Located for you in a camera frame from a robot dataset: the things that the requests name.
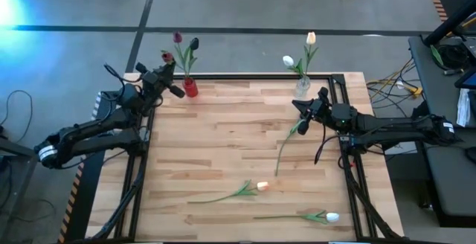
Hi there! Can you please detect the pink white tulip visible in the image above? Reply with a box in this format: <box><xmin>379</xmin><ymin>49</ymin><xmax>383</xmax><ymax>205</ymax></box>
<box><xmin>187</xmin><ymin>179</ymin><xmax>270</xmax><ymax>205</ymax></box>

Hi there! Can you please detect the black diagonal support strut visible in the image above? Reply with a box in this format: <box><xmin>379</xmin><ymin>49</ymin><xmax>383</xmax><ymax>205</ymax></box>
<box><xmin>423</xmin><ymin>0</ymin><xmax>476</xmax><ymax>46</ymax></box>

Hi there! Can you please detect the maroon tulip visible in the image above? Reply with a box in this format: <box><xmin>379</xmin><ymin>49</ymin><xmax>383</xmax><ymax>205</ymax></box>
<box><xmin>173</xmin><ymin>31</ymin><xmax>191</xmax><ymax>80</ymax></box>

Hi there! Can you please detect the red tulip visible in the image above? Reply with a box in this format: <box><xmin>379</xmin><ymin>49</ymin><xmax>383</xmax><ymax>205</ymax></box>
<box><xmin>161</xmin><ymin>50</ymin><xmax>189</xmax><ymax>80</ymax></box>

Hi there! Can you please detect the clear ribbed glass vase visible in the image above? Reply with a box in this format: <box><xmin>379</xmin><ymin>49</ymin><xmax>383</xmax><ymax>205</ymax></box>
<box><xmin>295</xmin><ymin>75</ymin><xmax>312</xmax><ymax>99</ymax></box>

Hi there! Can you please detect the dark grey side table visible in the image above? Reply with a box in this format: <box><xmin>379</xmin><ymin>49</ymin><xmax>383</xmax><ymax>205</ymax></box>
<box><xmin>408</xmin><ymin>35</ymin><xmax>476</xmax><ymax>227</ymax></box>

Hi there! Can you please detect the black coiled cable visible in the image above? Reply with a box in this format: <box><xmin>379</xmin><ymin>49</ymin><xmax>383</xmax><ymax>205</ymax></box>
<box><xmin>437</xmin><ymin>42</ymin><xmax>464</xmax><ymax>71</ymax></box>

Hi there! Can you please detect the tablet with blue screen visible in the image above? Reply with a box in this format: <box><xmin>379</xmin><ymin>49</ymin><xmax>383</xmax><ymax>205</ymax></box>
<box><xmin>454</xmin><ymin>67</ymin><xmax>476</xmax><ymax>91</ymax></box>

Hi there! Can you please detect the loose green leaf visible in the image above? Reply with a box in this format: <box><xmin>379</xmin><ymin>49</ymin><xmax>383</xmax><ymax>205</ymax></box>
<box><xmin>430</xmin><ymin>44</ymin><xmax>446</xmax><ymax>68</ymax></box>

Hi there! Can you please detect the black table frame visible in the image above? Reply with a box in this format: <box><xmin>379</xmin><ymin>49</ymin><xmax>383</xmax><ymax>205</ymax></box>
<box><xmin>85</xmin><ymin>73</ymin><xmax>406</xmax><ymax>243</ymax></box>

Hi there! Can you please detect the green flower stem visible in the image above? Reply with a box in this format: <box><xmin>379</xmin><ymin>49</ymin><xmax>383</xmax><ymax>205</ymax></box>
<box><xmin>274</xmin><ymin>119</ymin><xmax>306</xmax><ymax>177</ymax></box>

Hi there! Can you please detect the cream tulip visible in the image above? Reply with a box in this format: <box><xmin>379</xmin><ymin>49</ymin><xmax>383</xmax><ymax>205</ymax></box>
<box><xmin>301</xmin><ymin>31</ymin><xmax>320</xmax><ymax>80</ymax></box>

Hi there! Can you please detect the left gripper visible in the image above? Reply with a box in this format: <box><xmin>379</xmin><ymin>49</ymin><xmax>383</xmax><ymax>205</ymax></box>
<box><xmin>135</xmin><ymin>60</ymin><xmax>186</xmax><ymax>106</ymax></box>

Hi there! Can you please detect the black cable loop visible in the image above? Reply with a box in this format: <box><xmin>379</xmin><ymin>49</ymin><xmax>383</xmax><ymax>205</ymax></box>
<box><xmin>0</xmin><ymin>89</ymin><xmax>33</xmax><ymax>144</ymax></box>

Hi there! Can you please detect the black tulip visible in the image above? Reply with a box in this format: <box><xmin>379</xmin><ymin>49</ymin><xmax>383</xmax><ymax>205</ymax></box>
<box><xmin>184</xmin><ymin>37</ymin><xmax>200</xmax><ymax>80</ymax></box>

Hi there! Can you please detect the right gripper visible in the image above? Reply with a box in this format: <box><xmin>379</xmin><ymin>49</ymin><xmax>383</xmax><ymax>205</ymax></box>
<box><xmin>292</xmin><ymin>86</ymin><xmax>336</xmax><ymax>136</ymax></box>

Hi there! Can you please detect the red glass vase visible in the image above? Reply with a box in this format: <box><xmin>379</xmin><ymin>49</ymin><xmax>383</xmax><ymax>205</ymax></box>
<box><xmin>181</xmin><ymin>77</ymin><xmax>199</xmax><ymax>98</ymax></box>

